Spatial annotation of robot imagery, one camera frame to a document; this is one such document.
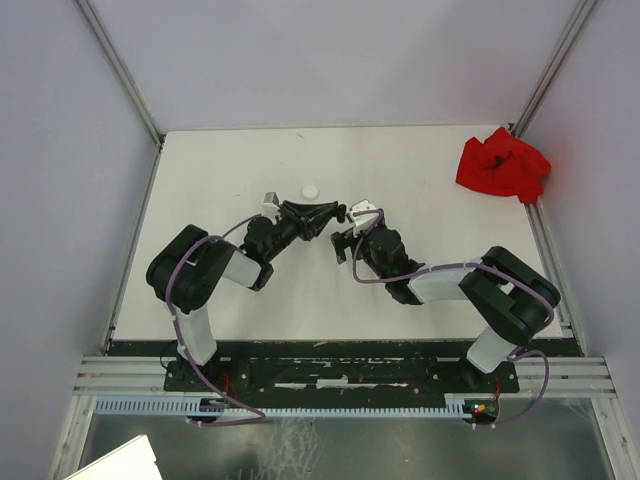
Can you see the white paper sheet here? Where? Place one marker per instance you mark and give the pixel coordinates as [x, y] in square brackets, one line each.
[134, 460]

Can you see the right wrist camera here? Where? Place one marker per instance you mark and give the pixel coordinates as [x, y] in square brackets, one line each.
[362, 216]

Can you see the aluminium front rail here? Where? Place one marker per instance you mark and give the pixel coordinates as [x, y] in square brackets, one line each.
[586, 377]

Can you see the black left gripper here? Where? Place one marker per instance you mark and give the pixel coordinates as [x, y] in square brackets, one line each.
[317, 214]

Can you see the right aluminium frame post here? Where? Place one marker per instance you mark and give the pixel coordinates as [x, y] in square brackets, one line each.
[568, 40]

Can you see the black earbud charging case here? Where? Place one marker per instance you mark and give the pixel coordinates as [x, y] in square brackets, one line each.
[341, 212]

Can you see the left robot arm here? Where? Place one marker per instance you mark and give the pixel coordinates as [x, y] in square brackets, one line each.
[186, 272]

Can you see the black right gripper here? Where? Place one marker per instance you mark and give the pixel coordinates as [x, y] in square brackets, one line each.
[342, 240]

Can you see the aluminium frame post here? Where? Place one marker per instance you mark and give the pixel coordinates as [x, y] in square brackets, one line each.
[568, 40]
[99, 32]

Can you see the white earbud charging case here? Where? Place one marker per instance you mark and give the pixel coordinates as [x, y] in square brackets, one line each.
[310, 192]

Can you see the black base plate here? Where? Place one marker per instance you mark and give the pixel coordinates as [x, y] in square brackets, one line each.
[249, 366]

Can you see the left aluminium frame post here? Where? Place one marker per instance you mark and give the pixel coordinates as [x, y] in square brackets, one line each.
[99, 32]

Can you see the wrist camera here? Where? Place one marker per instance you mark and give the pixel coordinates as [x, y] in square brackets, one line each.
[362, 216]
[270, 203]

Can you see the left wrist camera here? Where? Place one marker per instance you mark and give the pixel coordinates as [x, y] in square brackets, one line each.
[270, 203]

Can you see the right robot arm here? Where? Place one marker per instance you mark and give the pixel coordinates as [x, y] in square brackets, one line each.
[515, 301]

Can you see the white cable duct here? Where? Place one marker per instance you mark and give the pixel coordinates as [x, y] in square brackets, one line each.
[211, 407]

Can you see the red cloth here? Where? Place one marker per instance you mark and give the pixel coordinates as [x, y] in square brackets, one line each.
[503, 165]

